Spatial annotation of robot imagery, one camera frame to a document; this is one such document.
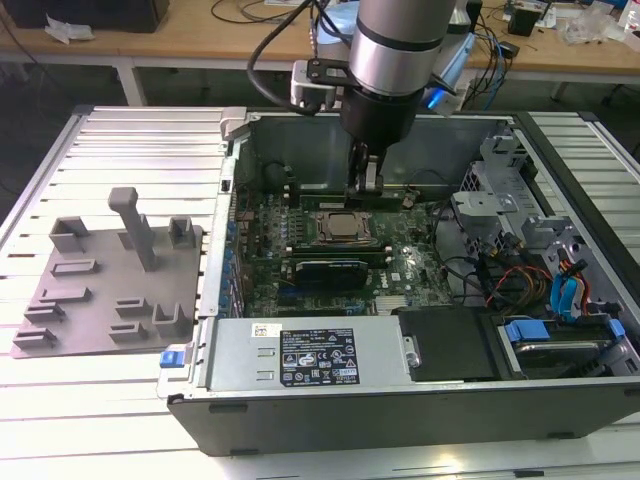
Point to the black graphics card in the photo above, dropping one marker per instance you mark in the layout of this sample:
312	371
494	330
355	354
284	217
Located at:
330	275

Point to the small white wrist camera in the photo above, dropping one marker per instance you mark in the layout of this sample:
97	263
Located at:
452	102

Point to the silver metal drive cage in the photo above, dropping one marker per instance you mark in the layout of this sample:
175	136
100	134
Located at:
480	205

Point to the green motherboard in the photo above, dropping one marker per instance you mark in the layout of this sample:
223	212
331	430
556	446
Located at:
417	255

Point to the tall black speaker box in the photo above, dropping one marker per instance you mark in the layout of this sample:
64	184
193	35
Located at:
475	10

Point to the crumpled white paper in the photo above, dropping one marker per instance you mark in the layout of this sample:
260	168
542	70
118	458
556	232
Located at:
70	29

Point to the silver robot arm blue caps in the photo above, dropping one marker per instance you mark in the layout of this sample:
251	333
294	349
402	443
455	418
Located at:
400	50

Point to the small silver heatsink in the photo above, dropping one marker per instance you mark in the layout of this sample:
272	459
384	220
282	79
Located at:
391	304

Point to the large black box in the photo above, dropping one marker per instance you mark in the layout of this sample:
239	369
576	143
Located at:
85	12

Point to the round coin battery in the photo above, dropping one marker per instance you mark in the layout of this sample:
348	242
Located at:
409	200

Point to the silver CPU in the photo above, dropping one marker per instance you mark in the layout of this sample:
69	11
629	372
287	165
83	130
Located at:
344	226

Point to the small black flat device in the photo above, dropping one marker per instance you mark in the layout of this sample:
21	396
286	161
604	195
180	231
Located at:
510	50

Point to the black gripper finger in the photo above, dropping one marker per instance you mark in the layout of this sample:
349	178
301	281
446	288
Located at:
376	175
358	170

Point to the black label sticker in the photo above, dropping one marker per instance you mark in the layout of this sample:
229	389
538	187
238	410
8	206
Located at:
320	357

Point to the small black cube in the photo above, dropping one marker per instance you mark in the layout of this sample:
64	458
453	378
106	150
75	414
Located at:
525	22

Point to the wooden desk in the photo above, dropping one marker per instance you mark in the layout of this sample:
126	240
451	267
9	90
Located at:
175	40

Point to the blue case latch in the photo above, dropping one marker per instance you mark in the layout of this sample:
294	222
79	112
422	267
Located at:
170	360

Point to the black RAM slot bank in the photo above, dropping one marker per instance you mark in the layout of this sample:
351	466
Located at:
292	200
340	251

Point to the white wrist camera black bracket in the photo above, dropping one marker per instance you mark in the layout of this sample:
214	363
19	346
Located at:
305	90

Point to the silver power supply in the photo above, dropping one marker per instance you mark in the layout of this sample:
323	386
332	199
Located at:
240	355

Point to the hard disk in blue carrier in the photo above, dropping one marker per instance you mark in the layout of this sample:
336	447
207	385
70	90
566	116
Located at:
525	332

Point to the gray case corner latch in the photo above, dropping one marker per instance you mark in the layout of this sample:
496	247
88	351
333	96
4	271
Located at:
232	122

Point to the black plastic shroud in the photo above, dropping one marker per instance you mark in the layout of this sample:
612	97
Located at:
445	345

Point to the gray parts rack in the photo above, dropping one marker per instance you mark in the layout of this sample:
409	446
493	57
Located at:
100	285

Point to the clear plastic bag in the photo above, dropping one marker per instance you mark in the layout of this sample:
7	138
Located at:
585	25

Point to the black open PC case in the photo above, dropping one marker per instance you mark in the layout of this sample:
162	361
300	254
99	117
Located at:
400	420

